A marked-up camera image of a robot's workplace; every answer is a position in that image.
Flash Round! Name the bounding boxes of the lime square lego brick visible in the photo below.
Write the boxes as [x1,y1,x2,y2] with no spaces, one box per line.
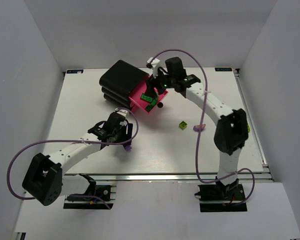
[178,121,188,130]

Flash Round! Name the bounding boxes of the purple butterfly lego brick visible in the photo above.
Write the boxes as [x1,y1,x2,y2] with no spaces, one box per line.
[192,124,206,132]

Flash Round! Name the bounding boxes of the pink drawer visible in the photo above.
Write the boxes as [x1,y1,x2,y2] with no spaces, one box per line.
[128,79,168,114]
[130,103,139,113]

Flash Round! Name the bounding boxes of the black drawer cabinet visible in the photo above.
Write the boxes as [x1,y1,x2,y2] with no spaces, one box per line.
[99,59,149,109]

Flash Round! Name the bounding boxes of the blue label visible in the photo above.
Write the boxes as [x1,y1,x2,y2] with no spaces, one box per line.
[65,69,84,75]
[214,67,233,72]

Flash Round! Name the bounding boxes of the purple curved lego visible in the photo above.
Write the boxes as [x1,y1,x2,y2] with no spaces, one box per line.
[124,145,132,152]

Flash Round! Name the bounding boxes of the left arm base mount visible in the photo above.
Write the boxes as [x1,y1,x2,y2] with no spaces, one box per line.
[63,182,117,210]

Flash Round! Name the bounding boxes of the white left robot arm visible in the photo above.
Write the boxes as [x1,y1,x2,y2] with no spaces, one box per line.
[22,108,136,206]

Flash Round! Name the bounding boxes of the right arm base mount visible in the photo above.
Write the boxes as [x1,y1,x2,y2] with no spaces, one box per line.
[194,184,248,213]

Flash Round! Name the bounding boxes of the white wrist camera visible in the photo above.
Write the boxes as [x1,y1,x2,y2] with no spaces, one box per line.
[115,108,130,126]
[146,57,161,78]

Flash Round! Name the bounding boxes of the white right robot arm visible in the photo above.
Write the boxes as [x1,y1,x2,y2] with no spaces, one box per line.
[146,57,249,192]

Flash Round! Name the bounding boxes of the pink top drawer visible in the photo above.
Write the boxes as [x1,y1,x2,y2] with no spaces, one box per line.
[128,79,168,114]

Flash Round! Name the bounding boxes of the aluminium table edge rail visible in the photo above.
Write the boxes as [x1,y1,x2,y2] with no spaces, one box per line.
[36,172,275,182]

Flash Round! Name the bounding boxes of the green long lego brick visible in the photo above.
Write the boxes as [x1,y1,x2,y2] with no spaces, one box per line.
[140,93,153,103]

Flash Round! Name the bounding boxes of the lime long lego brick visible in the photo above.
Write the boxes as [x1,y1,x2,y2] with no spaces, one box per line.
[247,122,251,133]

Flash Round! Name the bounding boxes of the pink lower drawer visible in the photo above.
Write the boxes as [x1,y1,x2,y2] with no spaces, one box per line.
[130,103,139,113]

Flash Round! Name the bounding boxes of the blue label left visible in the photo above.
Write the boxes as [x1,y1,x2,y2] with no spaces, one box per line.
[65,69,84,75]

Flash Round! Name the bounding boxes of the blue label right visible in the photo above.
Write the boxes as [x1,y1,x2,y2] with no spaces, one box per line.
[214,67,233,72]

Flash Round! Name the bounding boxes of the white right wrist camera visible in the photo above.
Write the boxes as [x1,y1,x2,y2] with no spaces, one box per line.
[146,57,161,78]

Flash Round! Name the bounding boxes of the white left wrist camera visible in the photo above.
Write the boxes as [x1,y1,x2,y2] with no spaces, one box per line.
[115,108,130,126]

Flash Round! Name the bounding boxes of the dark green lego brick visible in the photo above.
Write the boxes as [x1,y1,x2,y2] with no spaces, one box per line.
[145,104,154,112]

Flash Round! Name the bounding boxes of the black drawer knob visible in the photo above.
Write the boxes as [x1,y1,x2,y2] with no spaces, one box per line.
[157,102,164,108]

